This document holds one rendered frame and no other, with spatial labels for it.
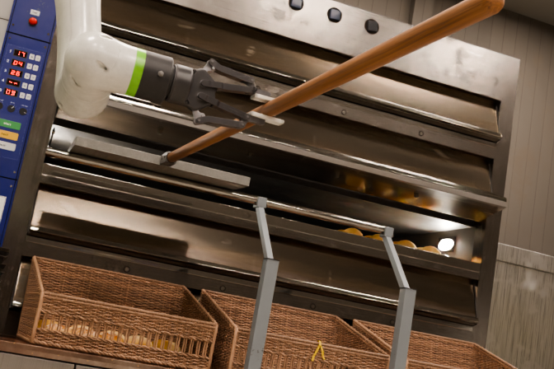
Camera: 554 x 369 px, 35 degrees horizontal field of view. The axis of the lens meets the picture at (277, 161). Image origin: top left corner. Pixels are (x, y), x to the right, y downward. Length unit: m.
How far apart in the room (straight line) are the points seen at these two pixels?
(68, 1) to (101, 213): 1.48
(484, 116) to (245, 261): 1.24
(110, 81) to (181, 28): 1.76
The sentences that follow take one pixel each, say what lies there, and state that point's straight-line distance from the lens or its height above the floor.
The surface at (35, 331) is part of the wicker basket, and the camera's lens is 2.64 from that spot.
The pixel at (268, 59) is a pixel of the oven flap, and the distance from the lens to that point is 3.43.
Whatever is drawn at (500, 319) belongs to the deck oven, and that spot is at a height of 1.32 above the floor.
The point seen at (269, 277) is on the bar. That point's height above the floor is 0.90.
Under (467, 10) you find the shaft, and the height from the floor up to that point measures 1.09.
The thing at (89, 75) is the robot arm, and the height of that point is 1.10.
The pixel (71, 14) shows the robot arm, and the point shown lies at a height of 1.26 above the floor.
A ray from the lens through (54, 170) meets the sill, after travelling 3.17.
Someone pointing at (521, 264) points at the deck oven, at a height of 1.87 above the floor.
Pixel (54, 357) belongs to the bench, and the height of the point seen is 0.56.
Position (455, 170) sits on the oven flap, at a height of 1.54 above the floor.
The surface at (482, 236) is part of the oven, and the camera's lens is 3.75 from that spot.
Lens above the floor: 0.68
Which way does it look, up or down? 12 degrees up
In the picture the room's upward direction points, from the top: 10 degrees clockwise
